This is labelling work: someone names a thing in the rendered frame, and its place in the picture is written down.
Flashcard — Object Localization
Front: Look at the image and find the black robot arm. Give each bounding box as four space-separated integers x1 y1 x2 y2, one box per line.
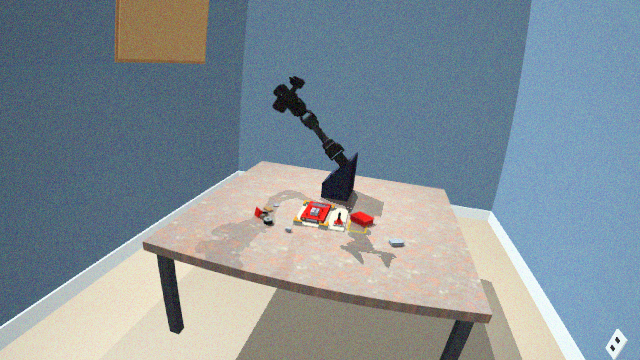
273 83 351 169

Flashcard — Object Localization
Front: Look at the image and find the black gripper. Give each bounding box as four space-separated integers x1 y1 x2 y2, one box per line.
272 76 305 113

